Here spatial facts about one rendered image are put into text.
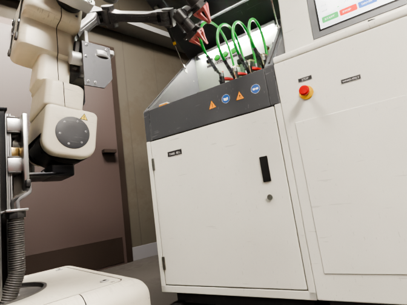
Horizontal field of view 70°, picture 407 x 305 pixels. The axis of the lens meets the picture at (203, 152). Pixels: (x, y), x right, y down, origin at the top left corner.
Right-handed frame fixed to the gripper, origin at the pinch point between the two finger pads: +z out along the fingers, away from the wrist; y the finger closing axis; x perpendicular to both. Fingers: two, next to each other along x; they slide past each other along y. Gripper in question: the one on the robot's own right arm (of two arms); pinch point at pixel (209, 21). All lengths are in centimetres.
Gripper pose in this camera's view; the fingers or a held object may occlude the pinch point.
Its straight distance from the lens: 141.2
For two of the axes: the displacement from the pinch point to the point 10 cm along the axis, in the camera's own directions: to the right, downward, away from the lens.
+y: 4.0, -7.0, 6.0
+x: -6.8, 2.1, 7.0
